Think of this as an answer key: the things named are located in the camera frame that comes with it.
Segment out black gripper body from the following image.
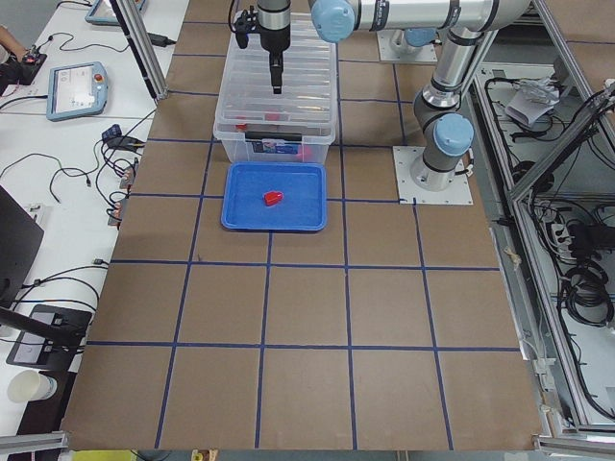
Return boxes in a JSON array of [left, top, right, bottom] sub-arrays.
[[259, 26, 290, 86]]

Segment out clear plastic box lid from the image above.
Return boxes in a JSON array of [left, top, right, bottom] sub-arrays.
[[215, 7, 337, 135]]

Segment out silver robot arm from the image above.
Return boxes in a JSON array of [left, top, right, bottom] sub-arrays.
[[309, 0, 529, 192], [257, 0, 291, 94]]

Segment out clear plastic storage box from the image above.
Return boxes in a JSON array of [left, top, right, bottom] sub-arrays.
[[211, 13, 337, 164]]

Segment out blue plastic tray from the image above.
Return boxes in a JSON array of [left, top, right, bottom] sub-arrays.
[[221, 162, 328, 232]]

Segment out black power adapter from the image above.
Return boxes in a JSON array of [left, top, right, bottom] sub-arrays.
[[148, 33, 177, 47]]

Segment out blue teach pendant far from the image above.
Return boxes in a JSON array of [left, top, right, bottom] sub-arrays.
[[85, 0, 119, 26]]

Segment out blue teach pendant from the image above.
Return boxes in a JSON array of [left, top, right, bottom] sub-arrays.
[[85, 0, 119, 26], [46, 61, 109, 122]]

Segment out blue teach pendant near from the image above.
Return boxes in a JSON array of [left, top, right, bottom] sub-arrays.
[[46, 61, 109, 122]]

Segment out white paper cup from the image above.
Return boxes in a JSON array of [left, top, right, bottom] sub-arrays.
[[7, 370, 58, 403]]

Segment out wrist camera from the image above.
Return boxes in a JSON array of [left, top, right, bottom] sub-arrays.
[[233, 7, 258, 49]]

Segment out black box handle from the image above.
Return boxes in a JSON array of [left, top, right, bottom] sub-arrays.
[[244, 131, 303, 143]]

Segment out aluminium frame post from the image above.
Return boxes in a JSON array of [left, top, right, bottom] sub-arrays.
[[110, 0, 168, 102]]

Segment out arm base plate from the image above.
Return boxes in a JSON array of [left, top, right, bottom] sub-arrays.
[[392, 146, 474, 206]]

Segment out coiled black cables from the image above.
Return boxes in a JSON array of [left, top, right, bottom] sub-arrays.
[[556, 266, 611, 328]]

